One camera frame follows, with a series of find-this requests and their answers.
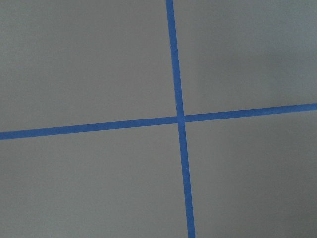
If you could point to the long blue tape strip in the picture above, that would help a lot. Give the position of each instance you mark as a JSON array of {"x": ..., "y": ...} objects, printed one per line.
[{"x": 180, "y": 119}]

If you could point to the crossing blue tape strip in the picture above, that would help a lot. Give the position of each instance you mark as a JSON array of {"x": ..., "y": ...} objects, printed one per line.
[{"x": 154, "y": 121}]

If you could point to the brown paper table cover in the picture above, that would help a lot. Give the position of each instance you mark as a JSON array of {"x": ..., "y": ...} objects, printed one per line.
[{"x": 75, "y": 62}]

